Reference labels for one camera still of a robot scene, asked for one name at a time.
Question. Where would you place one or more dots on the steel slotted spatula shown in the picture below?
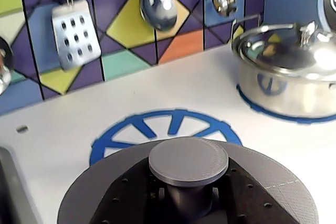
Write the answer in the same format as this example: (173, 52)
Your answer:
(76, 37)

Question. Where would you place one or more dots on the steel ladle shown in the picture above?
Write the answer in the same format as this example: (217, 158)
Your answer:
(157, 9)

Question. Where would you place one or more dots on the shiny steel pot lid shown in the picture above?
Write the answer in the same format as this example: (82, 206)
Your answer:
(283, 51)

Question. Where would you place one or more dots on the steel skimmer spoon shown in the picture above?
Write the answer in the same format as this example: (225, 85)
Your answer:
(4, 72)

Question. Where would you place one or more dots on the gray toy sink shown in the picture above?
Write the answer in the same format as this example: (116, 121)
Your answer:
(13, 195)

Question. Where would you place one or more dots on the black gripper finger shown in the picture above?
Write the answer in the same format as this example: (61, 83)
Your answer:
(244, 203)
(126, 197)

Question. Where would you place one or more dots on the gray pot lid with knob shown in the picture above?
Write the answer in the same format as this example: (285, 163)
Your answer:
(189, 158)

